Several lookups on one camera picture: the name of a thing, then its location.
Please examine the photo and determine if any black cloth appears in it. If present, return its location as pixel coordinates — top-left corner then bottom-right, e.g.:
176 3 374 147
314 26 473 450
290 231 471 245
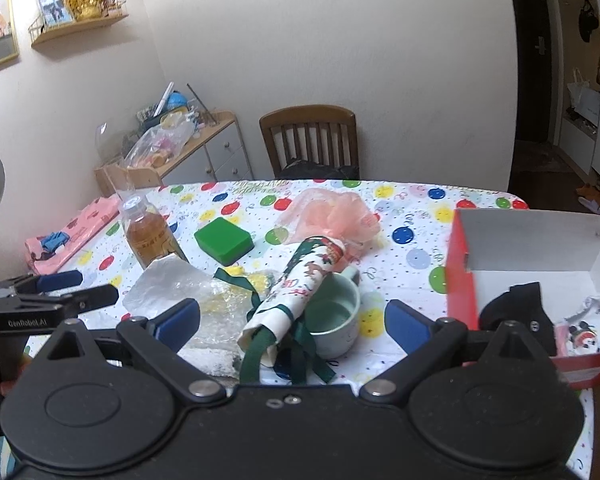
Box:
479 282 556 346

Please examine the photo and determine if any balloon print tablecloth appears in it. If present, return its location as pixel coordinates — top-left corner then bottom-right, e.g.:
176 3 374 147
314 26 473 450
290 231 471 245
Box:
10 180 596 480

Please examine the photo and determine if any wooden chair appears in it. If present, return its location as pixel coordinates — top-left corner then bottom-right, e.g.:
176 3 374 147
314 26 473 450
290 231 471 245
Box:
259 105 359 181

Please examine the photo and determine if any printed apron green ribbon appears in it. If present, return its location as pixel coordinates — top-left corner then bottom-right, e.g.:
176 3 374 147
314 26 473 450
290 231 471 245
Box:
214 236 351 386

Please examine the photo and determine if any red cardboard box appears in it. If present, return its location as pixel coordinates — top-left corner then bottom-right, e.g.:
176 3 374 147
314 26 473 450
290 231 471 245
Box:
445 207 600 390

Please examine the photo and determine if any dark wooden door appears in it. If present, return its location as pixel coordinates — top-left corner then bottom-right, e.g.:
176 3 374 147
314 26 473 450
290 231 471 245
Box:
505 0 561 181

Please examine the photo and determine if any white drawer cabinet wooden top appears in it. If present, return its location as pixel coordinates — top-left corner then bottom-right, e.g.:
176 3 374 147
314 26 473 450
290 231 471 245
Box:
94 111 255 196

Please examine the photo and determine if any pink mesh bath pouf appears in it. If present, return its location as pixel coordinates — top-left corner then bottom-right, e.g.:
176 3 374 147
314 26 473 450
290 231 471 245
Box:
275 187 382 251

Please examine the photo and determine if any pile of shoes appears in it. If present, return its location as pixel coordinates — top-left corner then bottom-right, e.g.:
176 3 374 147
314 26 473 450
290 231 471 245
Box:
576 182 600 217

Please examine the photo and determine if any pink printed cloth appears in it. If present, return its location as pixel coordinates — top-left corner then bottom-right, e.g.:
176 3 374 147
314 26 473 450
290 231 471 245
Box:
24 195 122 276

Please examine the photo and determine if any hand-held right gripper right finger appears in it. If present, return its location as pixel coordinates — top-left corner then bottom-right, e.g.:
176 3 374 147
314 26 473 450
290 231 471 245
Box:
359 299 561 403

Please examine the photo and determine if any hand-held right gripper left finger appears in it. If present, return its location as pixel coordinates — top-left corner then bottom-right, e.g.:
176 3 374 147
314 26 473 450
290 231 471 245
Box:
30 299 231 406

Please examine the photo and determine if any white plastic bag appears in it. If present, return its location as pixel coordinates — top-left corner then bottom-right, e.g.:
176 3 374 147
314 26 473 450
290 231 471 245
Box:
567 67 600 121

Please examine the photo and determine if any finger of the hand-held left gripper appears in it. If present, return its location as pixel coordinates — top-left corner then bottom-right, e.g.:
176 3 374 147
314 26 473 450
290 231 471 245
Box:
7 270 83 295
17 284 120 317

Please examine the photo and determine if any white cartoon print cloth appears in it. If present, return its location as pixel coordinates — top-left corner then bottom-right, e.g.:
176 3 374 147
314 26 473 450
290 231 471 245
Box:
555 295 600 358

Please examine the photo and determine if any clear bubble wrap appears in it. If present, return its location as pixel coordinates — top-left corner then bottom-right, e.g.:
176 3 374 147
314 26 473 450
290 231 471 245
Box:
122 254 263 377

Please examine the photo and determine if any wooden wall shelf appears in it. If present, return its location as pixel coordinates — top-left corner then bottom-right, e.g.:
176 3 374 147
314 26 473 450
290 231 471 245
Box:
29 12 129 51

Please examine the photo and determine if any clear plastic bag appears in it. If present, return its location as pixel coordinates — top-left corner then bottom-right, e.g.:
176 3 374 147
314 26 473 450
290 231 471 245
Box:
125 120 193 168

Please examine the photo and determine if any small blue cloth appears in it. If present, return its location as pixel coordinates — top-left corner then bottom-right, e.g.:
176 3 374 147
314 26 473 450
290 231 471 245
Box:
41 231 70 252

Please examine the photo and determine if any green square box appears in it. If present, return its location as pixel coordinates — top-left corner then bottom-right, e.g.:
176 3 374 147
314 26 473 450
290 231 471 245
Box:
194 218 254 267

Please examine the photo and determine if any mint green cup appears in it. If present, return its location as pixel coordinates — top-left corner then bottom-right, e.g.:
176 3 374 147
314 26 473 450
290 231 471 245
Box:
305 266 362 360

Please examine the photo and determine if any small framed photo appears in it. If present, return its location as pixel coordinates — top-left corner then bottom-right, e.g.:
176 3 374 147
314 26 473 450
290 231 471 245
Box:
36 0 75 28

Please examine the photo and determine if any black hanging bag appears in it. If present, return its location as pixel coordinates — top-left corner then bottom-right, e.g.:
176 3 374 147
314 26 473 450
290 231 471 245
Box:
578 0 600 43

